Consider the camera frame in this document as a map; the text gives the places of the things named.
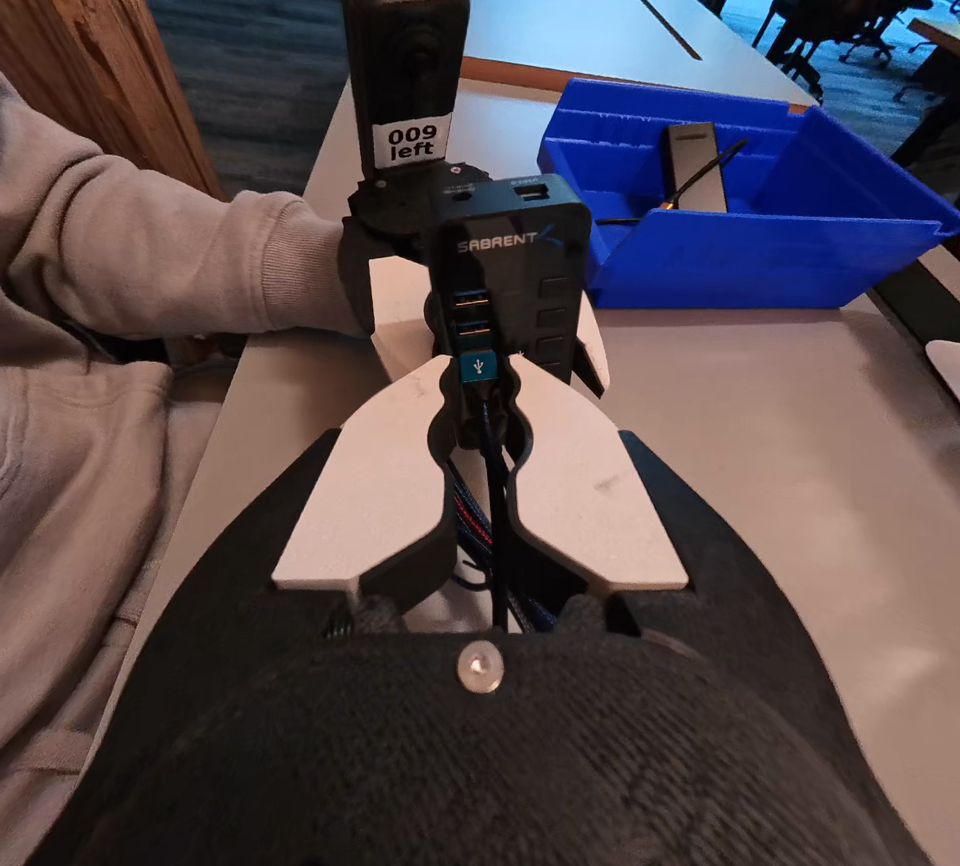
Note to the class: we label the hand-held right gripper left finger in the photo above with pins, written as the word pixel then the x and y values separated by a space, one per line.
pixel 375 491

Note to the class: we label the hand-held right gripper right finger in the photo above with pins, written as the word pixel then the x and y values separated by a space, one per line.
pixel 592 506

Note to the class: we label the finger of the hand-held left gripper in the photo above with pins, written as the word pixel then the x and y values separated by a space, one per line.
pixel 592 356
pixel 401 318

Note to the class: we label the compact black USB hub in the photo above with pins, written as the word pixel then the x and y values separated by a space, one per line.
pixel 502 250

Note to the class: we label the blue plastic bin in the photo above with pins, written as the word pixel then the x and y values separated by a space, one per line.
pixel 750 258

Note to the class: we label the long black USB hub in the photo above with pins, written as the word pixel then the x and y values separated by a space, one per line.
pixel 697 153

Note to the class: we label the person's left forearm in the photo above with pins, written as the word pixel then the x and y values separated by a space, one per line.
pixel 187 258

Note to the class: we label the light grey desk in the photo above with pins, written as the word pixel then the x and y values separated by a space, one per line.
pixel 750 431

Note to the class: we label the person's grey sweatshirt torso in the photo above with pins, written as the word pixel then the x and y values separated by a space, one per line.
pixel 67 543

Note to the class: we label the wooden post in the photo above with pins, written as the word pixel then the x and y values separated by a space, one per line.
pixel 90 18

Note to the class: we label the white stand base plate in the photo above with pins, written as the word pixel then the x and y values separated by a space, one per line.
pixel 946 371

